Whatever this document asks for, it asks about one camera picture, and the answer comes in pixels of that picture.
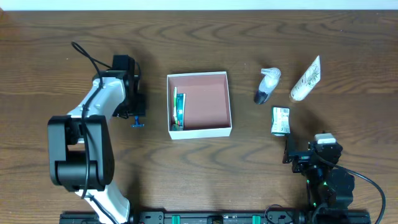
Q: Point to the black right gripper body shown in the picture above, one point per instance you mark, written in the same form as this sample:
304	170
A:
298	158

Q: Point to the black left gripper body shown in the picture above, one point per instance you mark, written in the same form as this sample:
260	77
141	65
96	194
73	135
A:
138	106

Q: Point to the blue disposable razor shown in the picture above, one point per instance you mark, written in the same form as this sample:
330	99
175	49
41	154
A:
137	123

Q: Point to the green white soap bar pack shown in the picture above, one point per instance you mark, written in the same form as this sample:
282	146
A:
280	121

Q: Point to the teal toothpaste tube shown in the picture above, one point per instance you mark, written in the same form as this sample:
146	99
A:
180	107

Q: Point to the white bamboo print lotion tube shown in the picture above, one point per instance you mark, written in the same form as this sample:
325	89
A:
307	81

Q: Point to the clear foam soap pump bottle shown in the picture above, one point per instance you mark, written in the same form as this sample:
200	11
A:
271	77

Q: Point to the white box with pink interior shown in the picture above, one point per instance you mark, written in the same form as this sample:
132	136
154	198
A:
207	105

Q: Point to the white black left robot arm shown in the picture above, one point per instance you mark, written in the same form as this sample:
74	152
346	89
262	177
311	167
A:
81	156

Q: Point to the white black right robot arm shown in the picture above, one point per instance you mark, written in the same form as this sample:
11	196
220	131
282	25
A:
328	184

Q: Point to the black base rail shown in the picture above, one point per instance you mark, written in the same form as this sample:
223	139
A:
274	215

